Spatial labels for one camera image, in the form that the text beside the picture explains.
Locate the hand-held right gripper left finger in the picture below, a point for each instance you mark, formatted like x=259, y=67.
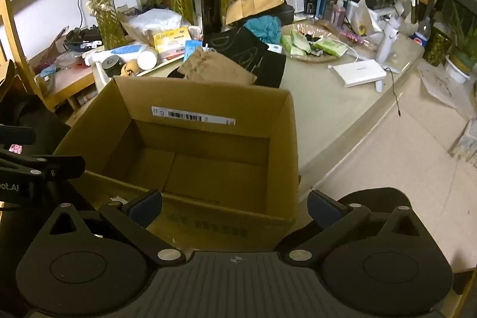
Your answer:
x=147, y=207

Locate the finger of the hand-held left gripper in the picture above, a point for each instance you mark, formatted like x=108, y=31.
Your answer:
x=56, y=167
x=16, y=135

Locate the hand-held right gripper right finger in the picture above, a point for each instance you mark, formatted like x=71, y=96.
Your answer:
x=323, y=208

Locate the brown cardboard box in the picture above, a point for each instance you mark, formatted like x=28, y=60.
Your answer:
x=208, y=161

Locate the black printed cloth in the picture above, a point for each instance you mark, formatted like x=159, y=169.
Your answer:
x=257, y=55

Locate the teal bath loofah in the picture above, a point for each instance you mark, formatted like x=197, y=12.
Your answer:
x=264, y=28

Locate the low wooden table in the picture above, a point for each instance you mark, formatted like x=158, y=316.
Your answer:
x=67, y=83

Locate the wooden chair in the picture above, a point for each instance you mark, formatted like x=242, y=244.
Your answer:
x=15, y=53

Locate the black round lid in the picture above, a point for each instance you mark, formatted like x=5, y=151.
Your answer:
x=110, y=65

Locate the black electronic device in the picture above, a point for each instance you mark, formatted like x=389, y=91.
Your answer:
x=84, y=38

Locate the white blue handheld device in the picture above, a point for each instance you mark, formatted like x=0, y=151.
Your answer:
x=123, y=52

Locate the white power bank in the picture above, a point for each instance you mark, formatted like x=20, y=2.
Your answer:
x=359, y=73

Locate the white round bottle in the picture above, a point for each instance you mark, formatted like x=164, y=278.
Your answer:
x=147, y=60

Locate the plate of green wipe packets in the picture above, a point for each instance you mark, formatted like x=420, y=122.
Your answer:
x=324, y=57

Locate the green wet wipe packet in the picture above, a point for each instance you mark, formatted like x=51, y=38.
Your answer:
x=289, y=46
x=302, y=40
x=331, y=46

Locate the blue packet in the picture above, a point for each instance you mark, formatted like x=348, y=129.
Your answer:
x=193, y=49

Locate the yellow carton box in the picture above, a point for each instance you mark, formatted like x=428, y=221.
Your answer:
x=171, y=40

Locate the paper sheet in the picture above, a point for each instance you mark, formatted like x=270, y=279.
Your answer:
x=443, y=87

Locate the pink patterned wrapper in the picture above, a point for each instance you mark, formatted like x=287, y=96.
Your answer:
x=357, y=38

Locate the white plastic bag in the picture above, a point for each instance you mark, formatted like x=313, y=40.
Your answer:
x=156, y=20

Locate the white spray bottle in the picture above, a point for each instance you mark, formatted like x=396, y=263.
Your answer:
x=387, y=42

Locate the white paper bag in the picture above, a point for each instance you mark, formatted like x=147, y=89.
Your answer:
x=363, y=18

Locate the pink soap bottle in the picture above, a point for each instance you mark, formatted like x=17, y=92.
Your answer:
x=338, y=12

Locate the dark patterned jar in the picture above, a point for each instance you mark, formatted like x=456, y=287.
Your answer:
x=436, y=46

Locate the black zip case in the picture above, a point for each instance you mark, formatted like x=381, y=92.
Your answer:
x=285, y=13

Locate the plastic bottle with blue label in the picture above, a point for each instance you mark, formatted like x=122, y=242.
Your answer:
x=423, y=35

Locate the potted aloe plant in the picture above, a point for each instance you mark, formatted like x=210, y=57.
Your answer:
x=462, y=57

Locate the blue carton box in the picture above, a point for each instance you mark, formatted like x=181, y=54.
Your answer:
x=327, y=3

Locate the black thermos bottle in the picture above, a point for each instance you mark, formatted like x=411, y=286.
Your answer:
x=211, y=5

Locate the brown paper envelope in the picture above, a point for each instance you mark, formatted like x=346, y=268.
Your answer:
x=257, y=3

